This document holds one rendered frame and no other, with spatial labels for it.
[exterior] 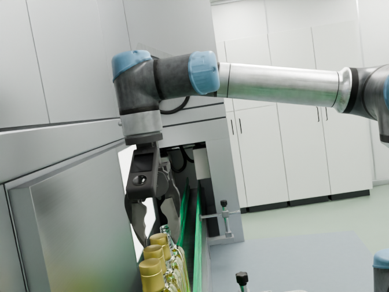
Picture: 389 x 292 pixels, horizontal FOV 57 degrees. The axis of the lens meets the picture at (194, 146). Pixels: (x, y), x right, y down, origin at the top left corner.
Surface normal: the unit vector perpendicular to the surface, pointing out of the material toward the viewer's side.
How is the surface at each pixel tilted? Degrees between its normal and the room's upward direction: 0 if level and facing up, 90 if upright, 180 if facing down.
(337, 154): 90
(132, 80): 86
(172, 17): 90
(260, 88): 112
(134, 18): 90
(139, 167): 30
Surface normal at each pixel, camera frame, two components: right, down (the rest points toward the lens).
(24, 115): 0.99, -0.15
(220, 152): -0.02, 0.11
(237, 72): -0.07, -0.27
